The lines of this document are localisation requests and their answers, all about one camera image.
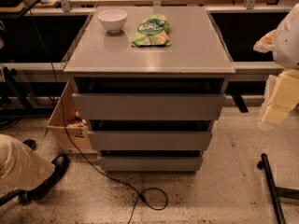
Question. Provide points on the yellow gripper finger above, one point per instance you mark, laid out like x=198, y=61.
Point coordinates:
x=266, y=43
x=271, y=117

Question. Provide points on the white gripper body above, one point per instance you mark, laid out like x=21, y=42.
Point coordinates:
x=288, y=46

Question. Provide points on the grey bottom drawer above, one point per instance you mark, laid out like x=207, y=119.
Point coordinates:
x=150, y=164

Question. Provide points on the grey drawer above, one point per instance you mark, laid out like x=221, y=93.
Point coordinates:
x=148, y=106
x=117, y=140
x=150, y=164

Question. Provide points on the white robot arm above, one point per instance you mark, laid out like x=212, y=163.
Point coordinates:
x=286, y=42

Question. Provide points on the grey drawer cabinet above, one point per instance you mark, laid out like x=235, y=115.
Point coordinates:
x=196, y=62

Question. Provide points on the grey middle drawer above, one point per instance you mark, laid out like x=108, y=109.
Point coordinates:
x=117, y=140

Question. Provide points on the grey top drawer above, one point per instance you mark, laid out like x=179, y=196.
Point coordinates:
x=148, y=106

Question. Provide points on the black stand base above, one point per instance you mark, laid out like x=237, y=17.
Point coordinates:
x=275, y=191

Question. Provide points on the green snack bag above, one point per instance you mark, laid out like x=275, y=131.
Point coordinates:
x=152, y=32

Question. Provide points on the white ceramic bowl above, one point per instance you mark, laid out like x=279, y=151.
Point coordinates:
x=113, y=20

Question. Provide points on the cardboard box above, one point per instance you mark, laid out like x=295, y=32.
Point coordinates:
x=69, y=130

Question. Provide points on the black shoe near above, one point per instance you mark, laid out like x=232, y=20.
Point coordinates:
x=61, y=163

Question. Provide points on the black shoe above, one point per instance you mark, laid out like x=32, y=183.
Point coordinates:
x=30, y=144
x=61, y=163

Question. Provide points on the black shoe far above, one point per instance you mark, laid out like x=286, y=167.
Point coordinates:
x=30, y=144

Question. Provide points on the beige trouser leg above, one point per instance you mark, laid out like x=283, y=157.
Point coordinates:
x=20, y=166

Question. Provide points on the black chair base leg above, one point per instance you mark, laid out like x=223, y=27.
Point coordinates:
x=22, y=196

